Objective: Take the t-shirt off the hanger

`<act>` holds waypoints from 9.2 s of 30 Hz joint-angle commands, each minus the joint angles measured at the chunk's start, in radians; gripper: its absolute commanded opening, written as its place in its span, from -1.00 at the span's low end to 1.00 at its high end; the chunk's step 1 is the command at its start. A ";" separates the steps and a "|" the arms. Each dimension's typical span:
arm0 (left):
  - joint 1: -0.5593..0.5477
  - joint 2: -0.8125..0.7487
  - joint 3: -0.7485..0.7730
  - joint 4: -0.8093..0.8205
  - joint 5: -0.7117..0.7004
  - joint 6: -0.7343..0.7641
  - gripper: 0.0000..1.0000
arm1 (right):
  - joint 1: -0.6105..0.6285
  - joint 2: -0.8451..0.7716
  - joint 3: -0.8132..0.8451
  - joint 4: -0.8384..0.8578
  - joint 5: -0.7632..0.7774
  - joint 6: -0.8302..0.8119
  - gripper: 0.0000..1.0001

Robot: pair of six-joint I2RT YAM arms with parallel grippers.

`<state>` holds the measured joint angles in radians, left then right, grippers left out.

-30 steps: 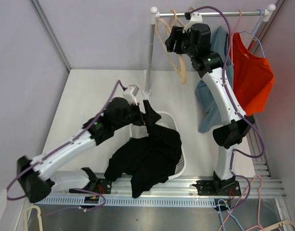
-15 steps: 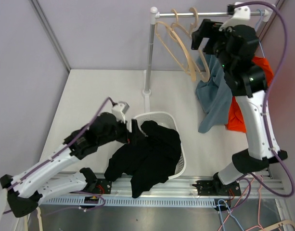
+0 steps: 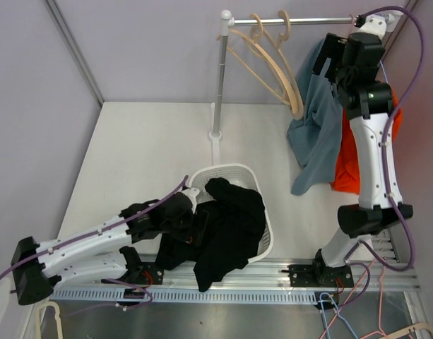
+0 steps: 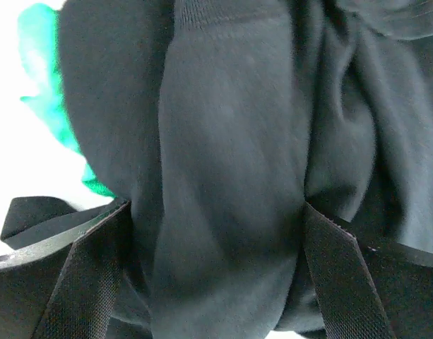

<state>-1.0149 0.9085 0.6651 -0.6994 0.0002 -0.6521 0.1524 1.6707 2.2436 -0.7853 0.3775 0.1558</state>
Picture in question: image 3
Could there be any blue wire hanger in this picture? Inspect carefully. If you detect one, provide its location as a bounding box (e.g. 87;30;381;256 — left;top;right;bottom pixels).
318;292;364;338
379;61;390;85

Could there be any black t shirt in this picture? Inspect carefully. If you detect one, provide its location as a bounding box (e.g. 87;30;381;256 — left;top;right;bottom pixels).
155;177;266;292

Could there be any beige wooden hanger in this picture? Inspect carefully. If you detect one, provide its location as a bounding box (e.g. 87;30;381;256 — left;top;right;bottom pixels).
227;13;285;103
262;10;304;120

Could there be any blue grey t shirt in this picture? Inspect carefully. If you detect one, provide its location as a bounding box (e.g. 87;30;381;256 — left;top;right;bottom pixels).
287;42;343;196

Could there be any orange t shirt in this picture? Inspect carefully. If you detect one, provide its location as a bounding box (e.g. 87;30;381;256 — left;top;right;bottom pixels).
331;88;403;196

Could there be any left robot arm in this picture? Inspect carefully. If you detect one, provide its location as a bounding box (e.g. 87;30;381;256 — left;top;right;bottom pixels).
11;188;200;306

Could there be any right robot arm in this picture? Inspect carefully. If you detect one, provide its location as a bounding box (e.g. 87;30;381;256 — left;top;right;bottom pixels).
312;32;413;286

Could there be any beige hanger bottom left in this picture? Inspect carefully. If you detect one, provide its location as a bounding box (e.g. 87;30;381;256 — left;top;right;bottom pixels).
35;301;64;339

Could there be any beige hanger bottom right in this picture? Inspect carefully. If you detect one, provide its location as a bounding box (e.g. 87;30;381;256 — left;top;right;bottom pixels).
386;322;433;339

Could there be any white plastic laundry basket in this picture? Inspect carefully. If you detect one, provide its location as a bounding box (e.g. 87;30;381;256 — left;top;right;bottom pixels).
188;162;275;265

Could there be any white metal clothes rack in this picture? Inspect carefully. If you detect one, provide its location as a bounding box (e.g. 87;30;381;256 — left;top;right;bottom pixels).
208;6;406;167

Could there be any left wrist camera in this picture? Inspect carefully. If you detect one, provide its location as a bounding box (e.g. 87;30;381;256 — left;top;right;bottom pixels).
182;187;201;213

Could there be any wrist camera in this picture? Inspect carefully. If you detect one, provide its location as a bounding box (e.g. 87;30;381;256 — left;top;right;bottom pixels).
182;187;201;213
350;14;387;40

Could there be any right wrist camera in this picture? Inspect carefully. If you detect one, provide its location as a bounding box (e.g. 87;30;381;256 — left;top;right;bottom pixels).
350;14;387;40

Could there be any aluminium rail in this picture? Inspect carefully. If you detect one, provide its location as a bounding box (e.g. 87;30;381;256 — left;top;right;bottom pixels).
57;252;422;292

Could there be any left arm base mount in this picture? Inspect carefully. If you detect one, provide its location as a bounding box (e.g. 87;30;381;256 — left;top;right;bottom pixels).
104;262;164;285

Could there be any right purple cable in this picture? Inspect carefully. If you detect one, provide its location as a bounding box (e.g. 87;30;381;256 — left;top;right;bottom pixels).
345;5;427;273

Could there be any white slotted cable duct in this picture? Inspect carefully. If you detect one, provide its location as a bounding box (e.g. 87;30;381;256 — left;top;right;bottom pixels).
51;287;317;305

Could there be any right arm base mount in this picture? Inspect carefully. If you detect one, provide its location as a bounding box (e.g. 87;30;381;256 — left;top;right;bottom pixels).
281;260;355;287

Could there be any blue wire hanger on floor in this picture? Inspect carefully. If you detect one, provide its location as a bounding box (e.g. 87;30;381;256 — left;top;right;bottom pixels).
318;292;364;338

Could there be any pink wire hanger on floor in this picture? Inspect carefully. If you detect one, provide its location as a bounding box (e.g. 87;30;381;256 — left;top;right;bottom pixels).
319;261;391;338

